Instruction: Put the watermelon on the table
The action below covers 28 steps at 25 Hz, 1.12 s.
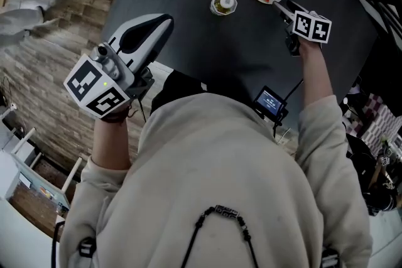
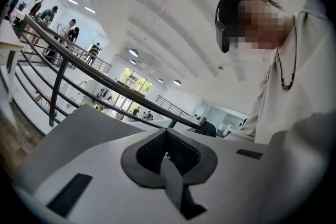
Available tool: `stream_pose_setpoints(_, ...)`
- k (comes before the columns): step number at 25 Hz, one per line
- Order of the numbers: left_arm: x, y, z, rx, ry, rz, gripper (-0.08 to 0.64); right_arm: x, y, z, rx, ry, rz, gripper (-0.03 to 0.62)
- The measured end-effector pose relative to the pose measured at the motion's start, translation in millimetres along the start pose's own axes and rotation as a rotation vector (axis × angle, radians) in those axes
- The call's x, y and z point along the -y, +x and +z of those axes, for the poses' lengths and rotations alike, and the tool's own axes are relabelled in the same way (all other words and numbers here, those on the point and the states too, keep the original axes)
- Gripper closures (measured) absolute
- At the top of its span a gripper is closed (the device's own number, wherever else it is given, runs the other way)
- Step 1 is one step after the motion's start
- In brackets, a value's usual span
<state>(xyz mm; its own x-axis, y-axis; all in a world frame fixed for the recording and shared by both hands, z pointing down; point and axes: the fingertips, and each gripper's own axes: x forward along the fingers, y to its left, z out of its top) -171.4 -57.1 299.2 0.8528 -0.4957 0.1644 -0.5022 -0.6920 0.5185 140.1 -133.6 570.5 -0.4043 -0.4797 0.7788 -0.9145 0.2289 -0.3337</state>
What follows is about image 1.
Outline person's right forearm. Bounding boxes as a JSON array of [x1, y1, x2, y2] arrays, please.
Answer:
[[298, 40, 334, 110]]

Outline purple checkered cloth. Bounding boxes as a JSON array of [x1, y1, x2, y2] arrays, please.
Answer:
[[345, 94, 402, 154]]

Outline black round table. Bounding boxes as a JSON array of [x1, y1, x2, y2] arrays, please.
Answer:
[[102, 0, 379, 132]]

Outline thick black cable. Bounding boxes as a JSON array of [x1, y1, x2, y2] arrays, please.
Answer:
[[51, 220, 66, 268]]

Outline person's black trousers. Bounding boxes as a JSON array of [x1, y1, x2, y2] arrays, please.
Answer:
[[149, 69, 208, 117]]

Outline black strap buckle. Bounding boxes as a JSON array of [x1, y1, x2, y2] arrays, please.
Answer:
[[77, 237, 97, 268], [320, 247, 340, 268]]

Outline thin black monitor cable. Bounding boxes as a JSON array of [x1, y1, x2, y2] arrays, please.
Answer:
[[272, 78, 305, 139]]

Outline white shelf unit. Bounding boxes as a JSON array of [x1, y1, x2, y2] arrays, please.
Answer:
[[0, 122, 84, 217]]

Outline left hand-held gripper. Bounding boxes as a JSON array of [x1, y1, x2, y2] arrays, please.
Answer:
[[63, 13, 175, 119]]

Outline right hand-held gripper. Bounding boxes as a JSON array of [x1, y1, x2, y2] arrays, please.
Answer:
[[272, 0, 332, 56]]

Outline black cord necklace with bead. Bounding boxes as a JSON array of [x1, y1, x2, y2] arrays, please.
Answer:
[[180, 204, 260, 268]]

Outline clear drink bottle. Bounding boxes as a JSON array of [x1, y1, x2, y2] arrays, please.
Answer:
[[209, 0, 238, 16]]

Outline person's beige hoodie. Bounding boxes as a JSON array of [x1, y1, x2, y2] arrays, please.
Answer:
[[58, 92, 373, 268]]

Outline small black monitor screen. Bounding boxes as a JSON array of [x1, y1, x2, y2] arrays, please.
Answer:
[[253, 85, 289, 119]]

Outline person's left forearm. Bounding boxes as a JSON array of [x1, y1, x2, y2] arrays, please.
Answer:
[[90, 103, 133, 171]]

